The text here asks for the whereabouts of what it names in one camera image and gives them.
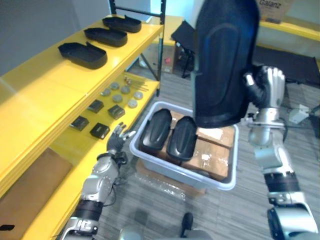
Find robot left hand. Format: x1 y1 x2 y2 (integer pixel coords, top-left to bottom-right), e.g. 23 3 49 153
106 121 137 152

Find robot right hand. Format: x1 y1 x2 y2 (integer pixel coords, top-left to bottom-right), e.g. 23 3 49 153
241 65 286 110

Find black plastic housing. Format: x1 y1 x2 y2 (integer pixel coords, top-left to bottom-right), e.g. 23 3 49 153
191 0 262 129
138 108 173 152
57 41 108 70
166 115 198 161
83 26 128 48
101 14 143 34

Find yellow shelf board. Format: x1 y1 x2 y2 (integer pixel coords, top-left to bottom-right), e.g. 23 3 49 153
257 15 320 55

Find yellow metal shelf unit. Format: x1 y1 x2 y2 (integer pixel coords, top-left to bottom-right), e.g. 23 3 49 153
0 0 167 240

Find small black box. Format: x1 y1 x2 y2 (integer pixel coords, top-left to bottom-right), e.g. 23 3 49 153
69 115 90 132
107 104 126 120
89 122 110 139
87 99 105 114

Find black floor mat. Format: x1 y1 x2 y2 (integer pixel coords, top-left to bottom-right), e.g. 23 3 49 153
251 46 320 88

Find white adapter box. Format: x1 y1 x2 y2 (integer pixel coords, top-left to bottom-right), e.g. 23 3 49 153
289 103 311 123

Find thin metal rods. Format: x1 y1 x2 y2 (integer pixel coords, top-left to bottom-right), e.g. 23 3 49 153
123 76 150 93

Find grey plastic bin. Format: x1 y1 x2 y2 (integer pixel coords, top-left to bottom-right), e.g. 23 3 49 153
129 101 240 192

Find taped cardboard box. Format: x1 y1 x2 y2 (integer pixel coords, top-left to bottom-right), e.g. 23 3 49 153
196 126 236 150
181 138 231 181

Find Galanz cardboard box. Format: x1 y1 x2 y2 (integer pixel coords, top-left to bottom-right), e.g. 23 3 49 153
256 0 296 22

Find brown cardboard panel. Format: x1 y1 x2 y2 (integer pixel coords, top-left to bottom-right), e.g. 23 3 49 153
0 147 74 240

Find brown cardboard box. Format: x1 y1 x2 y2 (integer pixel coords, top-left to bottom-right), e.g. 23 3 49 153
162 43 177 74

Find black folding stand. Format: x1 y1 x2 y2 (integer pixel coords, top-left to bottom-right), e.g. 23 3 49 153
171 20 197 79

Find robot dark foot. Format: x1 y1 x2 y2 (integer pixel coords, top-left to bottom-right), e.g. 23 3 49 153
180 212 194 238

